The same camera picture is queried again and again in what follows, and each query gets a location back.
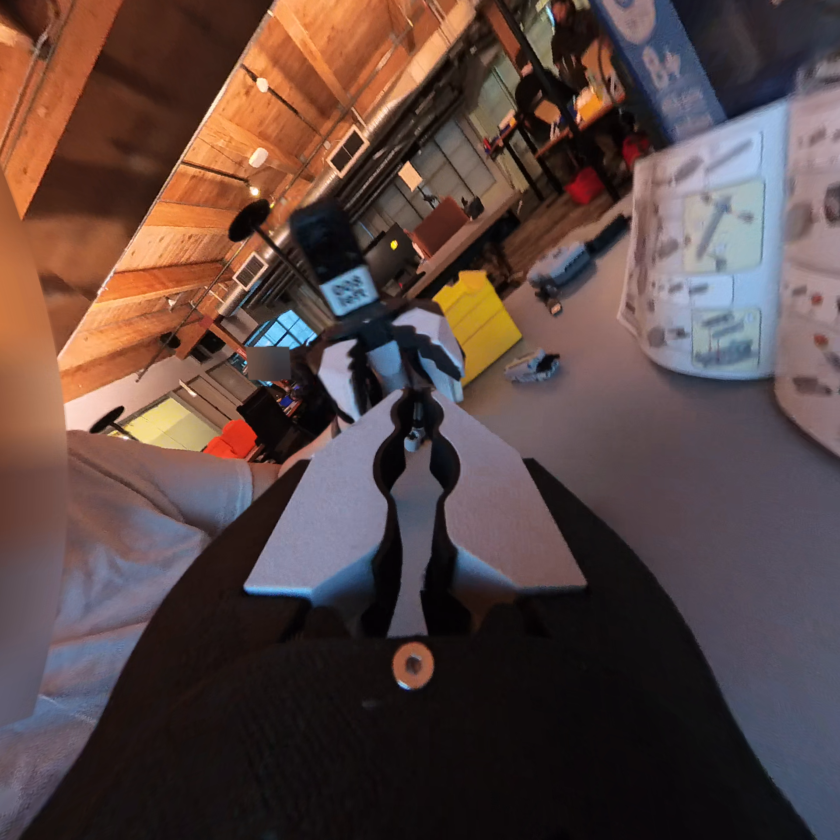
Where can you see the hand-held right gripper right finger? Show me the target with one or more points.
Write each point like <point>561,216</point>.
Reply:
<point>505,518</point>

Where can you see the white air vent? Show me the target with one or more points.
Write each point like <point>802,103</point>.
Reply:
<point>249,270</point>
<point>348,149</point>

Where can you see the blue cardboard box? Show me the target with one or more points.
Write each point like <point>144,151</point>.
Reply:
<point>663,65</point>

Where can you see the small grey toy brick pin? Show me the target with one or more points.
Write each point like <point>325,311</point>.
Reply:
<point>413,438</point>

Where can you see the white background table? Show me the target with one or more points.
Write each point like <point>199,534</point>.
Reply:
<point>472,229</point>

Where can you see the grey toy brick assembly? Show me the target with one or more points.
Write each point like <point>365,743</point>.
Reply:
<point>561,262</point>

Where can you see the black disc ceiling lamp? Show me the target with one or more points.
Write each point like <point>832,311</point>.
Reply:
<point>106,418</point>
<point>249,220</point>

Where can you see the dark monitor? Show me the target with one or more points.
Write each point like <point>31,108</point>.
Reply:
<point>390,246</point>

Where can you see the person's grey shirt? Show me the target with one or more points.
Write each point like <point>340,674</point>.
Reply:
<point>98,623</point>

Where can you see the orange chair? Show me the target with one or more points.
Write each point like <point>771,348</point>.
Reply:
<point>229,439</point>

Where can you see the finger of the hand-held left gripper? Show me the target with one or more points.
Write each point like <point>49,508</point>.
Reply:
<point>439,348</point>
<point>344,380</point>

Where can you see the red bin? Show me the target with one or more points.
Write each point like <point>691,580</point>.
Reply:
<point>584,185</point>

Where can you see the small dark toy brick pieces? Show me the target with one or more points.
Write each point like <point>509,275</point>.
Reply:
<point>550,298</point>

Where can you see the window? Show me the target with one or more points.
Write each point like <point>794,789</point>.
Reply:
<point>289,328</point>

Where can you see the metal ventilation duct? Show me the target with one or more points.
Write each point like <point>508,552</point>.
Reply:
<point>394,124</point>

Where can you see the yellow plastic bin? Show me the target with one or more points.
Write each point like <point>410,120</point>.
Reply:
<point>479,321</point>

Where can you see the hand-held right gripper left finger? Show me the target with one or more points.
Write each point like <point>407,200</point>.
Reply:
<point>315,518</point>

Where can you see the paper instruction booklet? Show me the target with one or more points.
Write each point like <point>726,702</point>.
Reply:
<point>722,262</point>

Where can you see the person's left forearm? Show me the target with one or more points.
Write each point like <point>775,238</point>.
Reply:
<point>164,479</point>

